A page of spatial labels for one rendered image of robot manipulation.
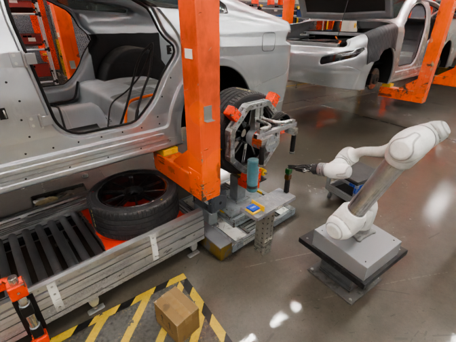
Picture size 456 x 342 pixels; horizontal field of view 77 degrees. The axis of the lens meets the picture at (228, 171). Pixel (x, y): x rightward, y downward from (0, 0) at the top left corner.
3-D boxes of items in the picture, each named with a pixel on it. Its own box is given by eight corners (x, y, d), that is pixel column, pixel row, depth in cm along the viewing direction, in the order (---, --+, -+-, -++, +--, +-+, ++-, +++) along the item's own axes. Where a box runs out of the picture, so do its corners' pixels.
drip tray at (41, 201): (85, 185, 319) (84, 182, 318) (93, 202, 289) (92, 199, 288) (30, 199, 293) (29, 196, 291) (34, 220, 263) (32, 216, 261)
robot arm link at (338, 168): (324, 180, 188) (333, 169, 195) (348, 184, 176) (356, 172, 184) (321, 167, 183) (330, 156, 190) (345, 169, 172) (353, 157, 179)
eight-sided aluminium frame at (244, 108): (271, 158, 249) (277, 95, 224) (277, 161, 245) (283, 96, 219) (224, 178, 217) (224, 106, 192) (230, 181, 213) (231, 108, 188)
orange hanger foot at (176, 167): (172, 163, 253) (168, 125, 236) (207, 186, 218) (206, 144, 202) (154, 168, 243) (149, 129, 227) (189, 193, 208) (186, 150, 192)
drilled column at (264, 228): (262, 243, 237) (265, 201, 218) (271, 250, 231) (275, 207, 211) (253, 249, 232) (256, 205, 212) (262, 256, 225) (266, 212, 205)
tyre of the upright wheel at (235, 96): (203, 177, 238) (258, 147, 272) (221, 188, 222) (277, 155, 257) (190, 100, 203) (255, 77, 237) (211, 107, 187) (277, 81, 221)
